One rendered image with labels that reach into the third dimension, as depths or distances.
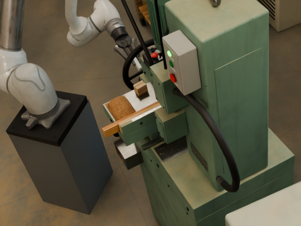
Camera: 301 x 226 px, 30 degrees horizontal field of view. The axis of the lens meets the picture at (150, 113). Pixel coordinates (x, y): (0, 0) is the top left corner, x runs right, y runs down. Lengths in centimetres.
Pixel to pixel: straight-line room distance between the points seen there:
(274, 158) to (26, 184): 164
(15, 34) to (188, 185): 110
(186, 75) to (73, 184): 139
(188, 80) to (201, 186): 57
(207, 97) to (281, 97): 181
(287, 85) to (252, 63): 185
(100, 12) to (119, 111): 78
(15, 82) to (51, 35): 169
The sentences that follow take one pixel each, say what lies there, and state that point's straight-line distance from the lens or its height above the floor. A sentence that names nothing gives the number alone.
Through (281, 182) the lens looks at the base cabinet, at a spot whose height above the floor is 67.
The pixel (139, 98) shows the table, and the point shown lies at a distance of 225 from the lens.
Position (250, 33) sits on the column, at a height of 147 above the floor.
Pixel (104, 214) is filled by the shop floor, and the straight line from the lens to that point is 304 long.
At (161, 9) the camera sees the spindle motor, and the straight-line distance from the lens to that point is 185.
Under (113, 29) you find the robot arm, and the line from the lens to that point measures 277.
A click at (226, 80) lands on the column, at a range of 165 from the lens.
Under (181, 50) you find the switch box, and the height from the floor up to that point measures 148.
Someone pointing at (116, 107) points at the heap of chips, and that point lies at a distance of 220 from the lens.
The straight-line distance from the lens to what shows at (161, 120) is 192.
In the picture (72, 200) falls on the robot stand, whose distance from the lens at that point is 300.
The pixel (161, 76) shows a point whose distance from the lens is 175.
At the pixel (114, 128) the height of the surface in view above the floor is 93.
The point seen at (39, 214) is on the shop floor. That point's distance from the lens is 316.
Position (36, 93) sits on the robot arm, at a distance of 254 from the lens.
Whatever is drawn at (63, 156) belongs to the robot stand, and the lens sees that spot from 266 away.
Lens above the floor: 250
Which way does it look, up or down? 47 degrees down
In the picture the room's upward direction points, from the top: 13 degrees counter-clockwise
